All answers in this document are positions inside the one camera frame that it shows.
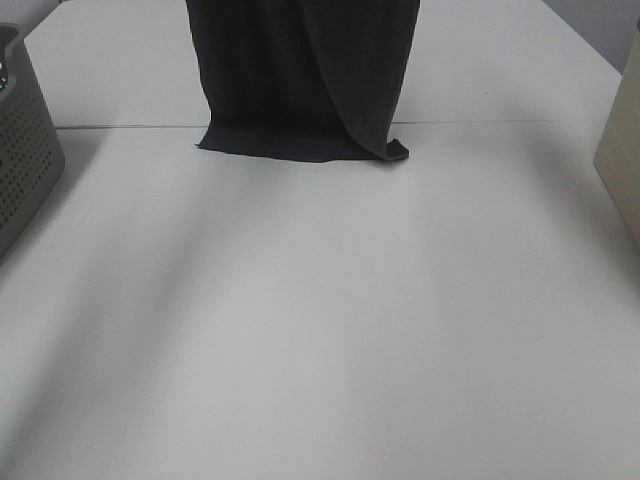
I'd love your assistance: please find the dark navy towel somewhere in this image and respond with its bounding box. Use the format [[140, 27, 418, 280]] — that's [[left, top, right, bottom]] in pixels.
[[186, 0, 420, 162]]

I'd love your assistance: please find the grey perforated plastic basket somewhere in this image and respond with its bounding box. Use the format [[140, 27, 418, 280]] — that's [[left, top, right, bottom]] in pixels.
[[1, 23, 65, 255]]

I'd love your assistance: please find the beige box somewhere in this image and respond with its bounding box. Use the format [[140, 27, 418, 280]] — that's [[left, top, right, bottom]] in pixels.
[[594, 32, 640, 247]]

